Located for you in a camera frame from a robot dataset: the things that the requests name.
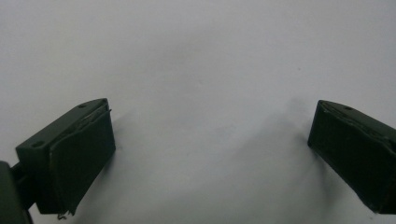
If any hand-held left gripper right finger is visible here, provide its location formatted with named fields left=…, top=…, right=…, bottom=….
left=307, top=99, right=396, bottom=215

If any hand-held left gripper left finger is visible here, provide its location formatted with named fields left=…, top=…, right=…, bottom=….
left=15, top=98, right=117, bottom=217

